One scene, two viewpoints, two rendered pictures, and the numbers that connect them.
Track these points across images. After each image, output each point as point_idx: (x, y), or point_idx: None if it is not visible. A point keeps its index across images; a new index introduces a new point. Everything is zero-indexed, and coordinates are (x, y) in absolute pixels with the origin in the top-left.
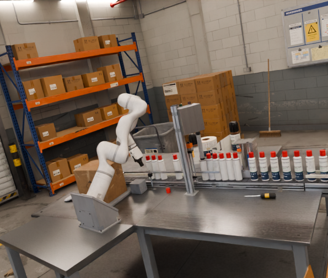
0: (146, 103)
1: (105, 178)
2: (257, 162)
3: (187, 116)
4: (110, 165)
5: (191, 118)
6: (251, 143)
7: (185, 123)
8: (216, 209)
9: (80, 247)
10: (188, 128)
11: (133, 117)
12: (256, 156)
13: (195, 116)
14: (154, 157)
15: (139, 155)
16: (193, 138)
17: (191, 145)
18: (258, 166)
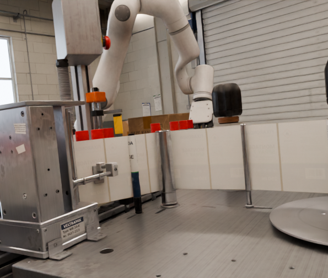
0: (119, 2)
1: (76, 121)
2: (22, 206)
3: (55, 19)
4: (146, 116)
5: (57, 26)
6: None
7: (56, 38)
8: None
9: None
10: (58, 51)
11: (108, 31)
12: (12, 175)
13: (59, 19)
14: (178, 124)
15: (198, 117)
16: (213, 98)
17: (89, 96)
18: (20, 224)
